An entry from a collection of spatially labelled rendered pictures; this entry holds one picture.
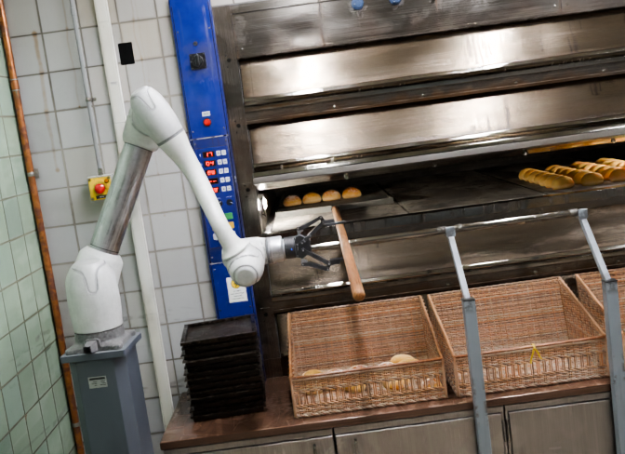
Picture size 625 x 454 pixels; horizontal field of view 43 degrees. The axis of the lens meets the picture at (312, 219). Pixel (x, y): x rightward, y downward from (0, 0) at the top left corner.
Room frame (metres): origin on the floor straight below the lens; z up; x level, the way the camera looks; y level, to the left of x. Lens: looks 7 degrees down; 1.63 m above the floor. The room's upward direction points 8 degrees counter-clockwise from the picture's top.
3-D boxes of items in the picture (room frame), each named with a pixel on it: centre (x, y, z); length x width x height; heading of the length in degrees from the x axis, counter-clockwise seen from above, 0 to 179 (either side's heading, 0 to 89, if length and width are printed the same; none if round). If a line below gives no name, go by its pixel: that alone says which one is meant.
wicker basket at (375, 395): (2.96, -0.12, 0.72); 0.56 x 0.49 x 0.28; 89
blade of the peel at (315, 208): (3.87, -0.11, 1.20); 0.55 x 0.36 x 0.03; 89
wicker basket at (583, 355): (2.95, -0.70, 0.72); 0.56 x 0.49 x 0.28; 91
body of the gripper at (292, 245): (2.69, 0.06, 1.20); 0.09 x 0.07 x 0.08; 89
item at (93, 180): (3.19, 0.81, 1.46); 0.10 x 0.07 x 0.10; 90
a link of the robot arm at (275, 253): (2.69, 0.14, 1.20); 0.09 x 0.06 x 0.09; 179
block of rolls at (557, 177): (3.66, -1.27, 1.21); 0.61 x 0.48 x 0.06; 0
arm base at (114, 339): (2.48, 0.73, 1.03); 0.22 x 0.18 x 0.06; 176
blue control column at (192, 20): (4.16, 0.35, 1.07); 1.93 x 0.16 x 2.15; 0
